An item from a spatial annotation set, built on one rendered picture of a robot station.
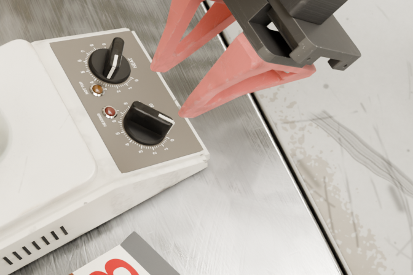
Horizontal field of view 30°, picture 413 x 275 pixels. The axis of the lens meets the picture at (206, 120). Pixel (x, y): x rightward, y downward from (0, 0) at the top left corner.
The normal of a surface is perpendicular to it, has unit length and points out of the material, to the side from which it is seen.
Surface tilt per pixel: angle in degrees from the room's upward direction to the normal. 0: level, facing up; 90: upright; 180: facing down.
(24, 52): 0
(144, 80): 30
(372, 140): 0
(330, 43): 51
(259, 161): 0
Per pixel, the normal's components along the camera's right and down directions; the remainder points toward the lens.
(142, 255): -0.03, -0.40
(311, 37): 0.67, -0.60
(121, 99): 0.41, -0.58
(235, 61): -0.76, 0.20
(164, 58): 0.49, 0.80
